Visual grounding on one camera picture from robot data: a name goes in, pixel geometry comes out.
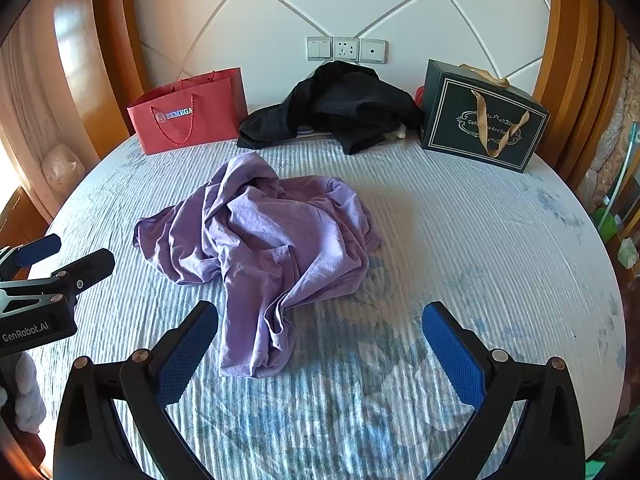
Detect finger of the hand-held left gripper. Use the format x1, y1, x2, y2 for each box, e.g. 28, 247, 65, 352
50, 248, 116, 306
0, 234, 62, 281

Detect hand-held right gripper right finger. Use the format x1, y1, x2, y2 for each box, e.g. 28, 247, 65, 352
421, 301, 586, 480

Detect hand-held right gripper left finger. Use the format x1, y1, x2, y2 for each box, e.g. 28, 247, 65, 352
52, 301, 220, 480

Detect purple shirt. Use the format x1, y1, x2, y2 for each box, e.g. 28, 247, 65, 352
133, 152, 384, 380

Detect black clothes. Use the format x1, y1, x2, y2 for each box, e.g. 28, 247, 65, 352
236, 60, 425, 156

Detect person's left hand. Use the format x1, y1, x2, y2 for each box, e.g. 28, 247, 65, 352
0, 352, 42, 432

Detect wooden nightstand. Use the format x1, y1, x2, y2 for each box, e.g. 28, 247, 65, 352
0, 187, 51, 251

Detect clear plastic bag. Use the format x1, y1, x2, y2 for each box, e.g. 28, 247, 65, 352
42, 144, 85, 193

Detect red paper bag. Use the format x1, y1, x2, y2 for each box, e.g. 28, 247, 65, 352
127, 67, 249, 156

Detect dark green gift bag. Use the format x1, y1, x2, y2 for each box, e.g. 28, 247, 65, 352
419, 59, 551, 174

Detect white padded headboard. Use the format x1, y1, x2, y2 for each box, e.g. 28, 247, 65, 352
131, 0, 553, 137

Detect wall socket panel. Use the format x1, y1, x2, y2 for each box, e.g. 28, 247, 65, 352
359, 38, 388, 65

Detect wooden headboard frame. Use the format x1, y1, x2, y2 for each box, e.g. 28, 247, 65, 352
92, 0, 631, 196

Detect white double wall switch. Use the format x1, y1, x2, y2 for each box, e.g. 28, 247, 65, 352
306, 36, 334, 61

